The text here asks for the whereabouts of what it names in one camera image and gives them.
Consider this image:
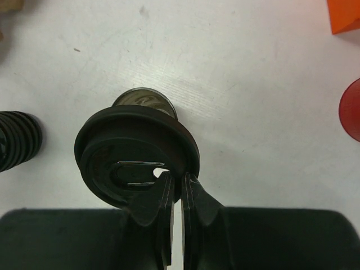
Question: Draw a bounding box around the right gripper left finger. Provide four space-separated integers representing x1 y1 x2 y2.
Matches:
126 172 175 266

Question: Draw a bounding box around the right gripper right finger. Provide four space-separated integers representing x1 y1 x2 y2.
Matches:
181 173 223 269

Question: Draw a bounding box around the black cup lid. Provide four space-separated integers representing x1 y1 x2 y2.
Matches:
74 105 200 208

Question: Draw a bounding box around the dark coffee cup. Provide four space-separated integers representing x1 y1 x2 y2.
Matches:
112 87 178 119

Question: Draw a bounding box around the stack of black lids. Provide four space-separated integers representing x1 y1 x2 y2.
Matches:
1 111 43 172

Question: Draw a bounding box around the red cylindrical cup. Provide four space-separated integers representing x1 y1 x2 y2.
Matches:
339 79 360 142

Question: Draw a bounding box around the orange paper bag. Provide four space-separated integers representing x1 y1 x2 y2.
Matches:
327 0 359 34

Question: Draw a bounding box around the brown cardboard cup carrier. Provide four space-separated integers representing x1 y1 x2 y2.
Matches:
0 0 25 61

